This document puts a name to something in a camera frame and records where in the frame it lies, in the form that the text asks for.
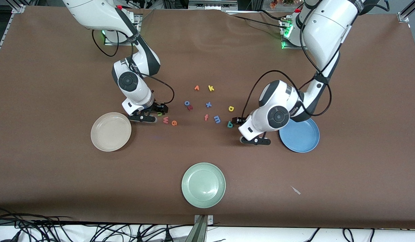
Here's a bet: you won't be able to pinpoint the brown table cover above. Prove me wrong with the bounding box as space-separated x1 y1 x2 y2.
0 6 415 229

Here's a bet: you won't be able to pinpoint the beige brown plate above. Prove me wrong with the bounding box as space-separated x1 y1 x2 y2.
90 112 132 152

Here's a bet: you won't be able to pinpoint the blue plate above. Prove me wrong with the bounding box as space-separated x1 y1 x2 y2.
279 117 320 153

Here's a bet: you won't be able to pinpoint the pale green plate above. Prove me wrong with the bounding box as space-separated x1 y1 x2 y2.
181 162 226 209

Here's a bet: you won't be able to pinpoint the grey background equipment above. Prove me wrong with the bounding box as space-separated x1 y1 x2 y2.
189 0 238 10

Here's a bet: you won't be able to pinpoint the orange background object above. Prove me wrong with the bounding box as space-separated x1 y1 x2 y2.
269 0 297 9

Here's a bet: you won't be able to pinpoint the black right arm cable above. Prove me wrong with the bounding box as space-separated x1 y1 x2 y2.
92 29 175 105

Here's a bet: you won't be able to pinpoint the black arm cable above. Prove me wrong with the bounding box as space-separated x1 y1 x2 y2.
242 0 391 118
92 29 175 105

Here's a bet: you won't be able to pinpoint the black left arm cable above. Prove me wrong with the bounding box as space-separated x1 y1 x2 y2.
242 0 391 118

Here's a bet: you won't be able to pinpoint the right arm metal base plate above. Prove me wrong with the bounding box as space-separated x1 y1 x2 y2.
104 13 142 46

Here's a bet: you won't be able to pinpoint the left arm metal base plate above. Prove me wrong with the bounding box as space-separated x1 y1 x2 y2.
281 17 308 50

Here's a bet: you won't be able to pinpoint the thin black table cable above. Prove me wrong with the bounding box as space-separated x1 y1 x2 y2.
226 9 290 30

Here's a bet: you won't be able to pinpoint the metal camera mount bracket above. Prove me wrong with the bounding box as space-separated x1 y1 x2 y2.
193 214 214 242

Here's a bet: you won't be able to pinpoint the tangled black floor cables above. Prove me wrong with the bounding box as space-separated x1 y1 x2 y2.
0 207 228 242

